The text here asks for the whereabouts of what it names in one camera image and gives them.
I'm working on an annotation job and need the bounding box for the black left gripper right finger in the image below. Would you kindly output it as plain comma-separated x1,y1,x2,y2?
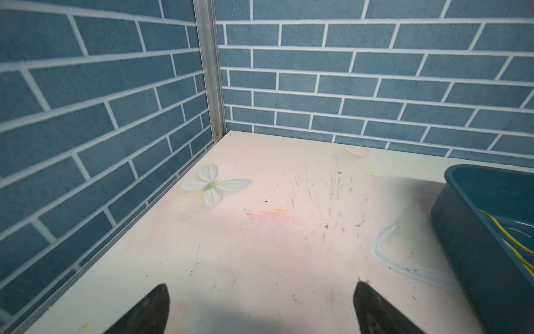
353,281,424,334

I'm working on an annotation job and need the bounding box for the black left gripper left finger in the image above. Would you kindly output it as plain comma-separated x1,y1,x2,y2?
104,284,170,334

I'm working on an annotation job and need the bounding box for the dark teal plastic bin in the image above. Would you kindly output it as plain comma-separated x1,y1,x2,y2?
431,165,533,333

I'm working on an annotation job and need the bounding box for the yellow thin cable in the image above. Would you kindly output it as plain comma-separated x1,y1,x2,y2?
479,209,534,277

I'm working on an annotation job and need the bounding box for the aluminium corner post left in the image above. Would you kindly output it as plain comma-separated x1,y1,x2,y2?
193,0,227,143

